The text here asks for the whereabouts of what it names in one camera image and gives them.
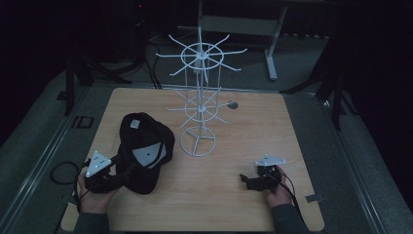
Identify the grey metal desk frame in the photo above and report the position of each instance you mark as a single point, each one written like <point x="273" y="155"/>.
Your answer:
<point x="240" y="25"/>

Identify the person's right hand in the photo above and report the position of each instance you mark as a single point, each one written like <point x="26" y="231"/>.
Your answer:
<point x="280" y="195"/>

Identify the black cap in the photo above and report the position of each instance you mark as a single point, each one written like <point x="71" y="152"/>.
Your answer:
<point x="146" y="146"/>

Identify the black tripod stand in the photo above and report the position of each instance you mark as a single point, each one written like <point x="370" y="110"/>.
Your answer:
<point x="336" y="97"/>
<point x="69" y="87"/>

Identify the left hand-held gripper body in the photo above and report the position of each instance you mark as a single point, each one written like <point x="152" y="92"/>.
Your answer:
<point x="97" y="164"/>

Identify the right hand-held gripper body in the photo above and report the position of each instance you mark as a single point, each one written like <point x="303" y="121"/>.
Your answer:
<point x="267" y="177"/>

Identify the person's left hand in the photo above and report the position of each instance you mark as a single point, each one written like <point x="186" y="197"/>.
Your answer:
<point x="94" y="201"/>

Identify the grey tape strip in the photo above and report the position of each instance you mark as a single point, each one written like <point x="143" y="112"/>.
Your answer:
<point x="314" y="198"/>

